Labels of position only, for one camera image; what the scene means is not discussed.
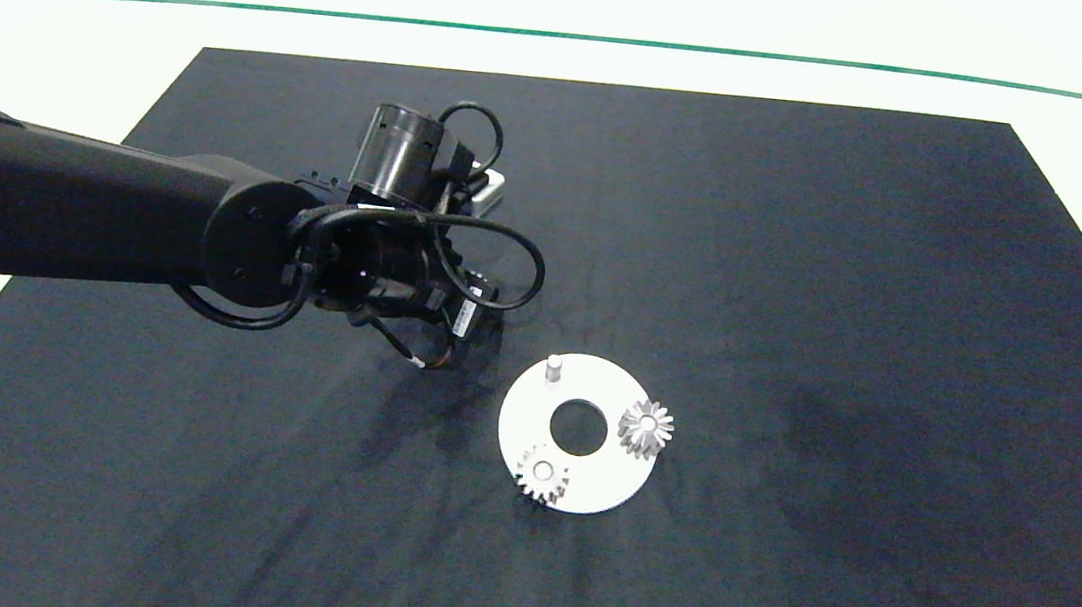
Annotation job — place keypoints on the round white pin plate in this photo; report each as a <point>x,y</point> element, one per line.
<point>524,417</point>

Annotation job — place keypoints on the dark table mat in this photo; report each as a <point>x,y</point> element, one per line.
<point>806,271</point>

